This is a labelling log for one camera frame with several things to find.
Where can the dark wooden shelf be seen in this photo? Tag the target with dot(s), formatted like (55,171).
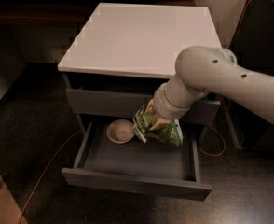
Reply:
(64,13)

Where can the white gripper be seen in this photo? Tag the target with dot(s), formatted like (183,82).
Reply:
(169,108)

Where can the green jalapeno chip bag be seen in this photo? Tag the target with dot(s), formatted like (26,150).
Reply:
(171,134)

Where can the grey drawer cabinet white top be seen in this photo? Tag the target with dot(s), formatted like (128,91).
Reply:
(133,48)

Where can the wooden board corner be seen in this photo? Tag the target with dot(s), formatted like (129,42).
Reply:
(9,210)

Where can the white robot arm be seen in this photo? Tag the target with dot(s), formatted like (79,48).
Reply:
(201,70)

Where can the grey drawer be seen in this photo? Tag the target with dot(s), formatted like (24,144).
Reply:
(154,168)
(125,105)

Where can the beige bowl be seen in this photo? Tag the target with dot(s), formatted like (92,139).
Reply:
(120,131)

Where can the grey top drawer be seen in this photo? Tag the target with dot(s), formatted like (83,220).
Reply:
(125,105)

